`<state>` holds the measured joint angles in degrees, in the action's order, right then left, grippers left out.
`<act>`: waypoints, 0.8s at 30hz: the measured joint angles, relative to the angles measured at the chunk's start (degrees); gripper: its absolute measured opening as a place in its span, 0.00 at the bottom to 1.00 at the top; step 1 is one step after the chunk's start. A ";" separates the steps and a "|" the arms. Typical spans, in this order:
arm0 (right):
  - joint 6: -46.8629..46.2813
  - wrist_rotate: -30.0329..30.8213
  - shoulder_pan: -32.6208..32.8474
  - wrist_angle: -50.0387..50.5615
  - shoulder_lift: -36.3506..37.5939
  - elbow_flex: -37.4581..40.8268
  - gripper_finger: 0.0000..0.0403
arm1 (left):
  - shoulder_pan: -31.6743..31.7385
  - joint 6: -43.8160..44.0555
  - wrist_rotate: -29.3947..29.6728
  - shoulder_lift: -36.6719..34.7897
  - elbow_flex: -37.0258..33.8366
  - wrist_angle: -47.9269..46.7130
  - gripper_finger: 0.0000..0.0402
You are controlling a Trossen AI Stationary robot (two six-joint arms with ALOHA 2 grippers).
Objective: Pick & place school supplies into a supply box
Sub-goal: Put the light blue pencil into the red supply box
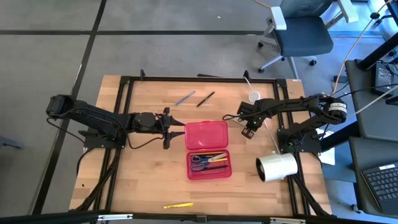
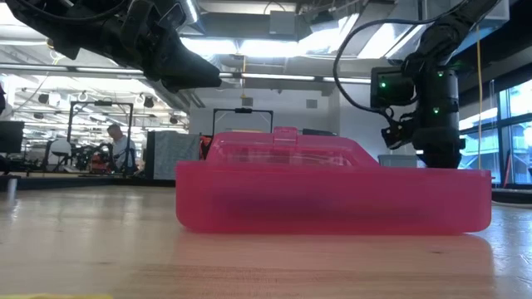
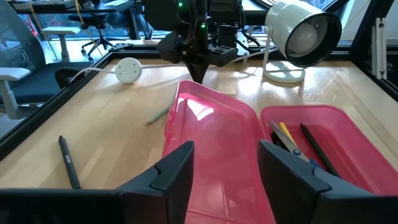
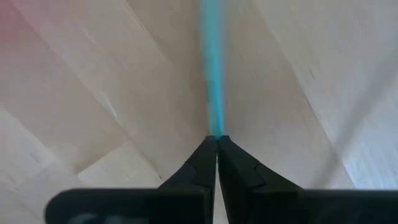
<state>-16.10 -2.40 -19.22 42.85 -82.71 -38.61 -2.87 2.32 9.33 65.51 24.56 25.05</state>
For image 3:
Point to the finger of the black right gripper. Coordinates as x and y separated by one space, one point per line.
194 70
202 68

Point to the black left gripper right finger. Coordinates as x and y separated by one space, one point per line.
311 202

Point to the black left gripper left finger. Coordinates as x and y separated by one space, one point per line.
93 207

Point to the thin black pencil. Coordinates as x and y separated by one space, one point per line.
317 149

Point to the pink translucent supply box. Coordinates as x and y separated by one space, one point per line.
224 140

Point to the yellow orange pencil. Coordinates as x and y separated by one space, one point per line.
284 128

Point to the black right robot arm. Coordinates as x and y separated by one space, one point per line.
224 18

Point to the black marker white print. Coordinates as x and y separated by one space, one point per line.
69 161

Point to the light green pencil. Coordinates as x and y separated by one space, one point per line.
160 113

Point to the black office chair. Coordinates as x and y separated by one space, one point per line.
96 21

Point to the white desk lamp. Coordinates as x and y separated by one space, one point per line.
275 21

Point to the dark grey desk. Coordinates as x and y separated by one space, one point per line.
46 7

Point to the white navy office chair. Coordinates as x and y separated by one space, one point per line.
37 84

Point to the aluminium extrusion bar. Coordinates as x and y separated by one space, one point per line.
379 46

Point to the black table frame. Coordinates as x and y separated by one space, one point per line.
31 118

